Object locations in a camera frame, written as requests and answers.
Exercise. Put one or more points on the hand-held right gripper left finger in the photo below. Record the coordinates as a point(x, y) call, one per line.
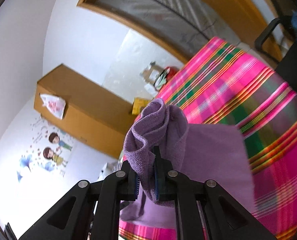
point(136, 185)

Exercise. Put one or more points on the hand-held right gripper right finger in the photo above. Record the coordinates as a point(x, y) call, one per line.
point(156, 180)

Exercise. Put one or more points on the purple fleece garment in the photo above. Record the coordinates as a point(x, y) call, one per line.
point(208, 160)

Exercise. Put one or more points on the white shopping bag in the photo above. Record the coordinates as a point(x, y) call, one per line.
point(111, 168)

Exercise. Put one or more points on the yellow bag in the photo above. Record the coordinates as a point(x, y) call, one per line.
point(139, 106)

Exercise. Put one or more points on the wooden wardrobe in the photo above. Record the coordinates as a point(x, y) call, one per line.
point(88, 105)

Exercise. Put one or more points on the cardboard box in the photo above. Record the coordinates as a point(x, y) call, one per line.
point(152, 73)

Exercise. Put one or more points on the white plastic bag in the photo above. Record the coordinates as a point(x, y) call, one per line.
point(53, 105)

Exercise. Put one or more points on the pink plaid blanket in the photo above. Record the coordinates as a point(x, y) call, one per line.
point(238, 87)

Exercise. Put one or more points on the plastic-covered doorway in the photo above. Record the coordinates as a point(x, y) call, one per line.
point(158, 7)

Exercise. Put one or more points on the black mesh office chair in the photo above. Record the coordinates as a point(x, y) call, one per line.
point(293, 62)

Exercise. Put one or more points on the wooden door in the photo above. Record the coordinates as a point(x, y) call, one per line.
point(238, 7)

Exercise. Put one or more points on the cartoon wall sticker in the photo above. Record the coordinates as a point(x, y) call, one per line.
point(51, 152)

